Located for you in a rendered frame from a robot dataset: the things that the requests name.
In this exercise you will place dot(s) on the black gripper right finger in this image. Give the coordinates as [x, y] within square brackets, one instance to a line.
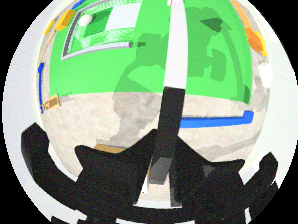
[189, 171]

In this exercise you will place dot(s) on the white ball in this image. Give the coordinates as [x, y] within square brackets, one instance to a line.
[86, 19]

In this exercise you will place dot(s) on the white cube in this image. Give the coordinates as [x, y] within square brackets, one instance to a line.
[266, 75]

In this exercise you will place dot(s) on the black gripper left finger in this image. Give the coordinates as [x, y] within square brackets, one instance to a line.
[130, 165]

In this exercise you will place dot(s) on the green flat mat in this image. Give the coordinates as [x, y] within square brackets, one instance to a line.
[216, 64]

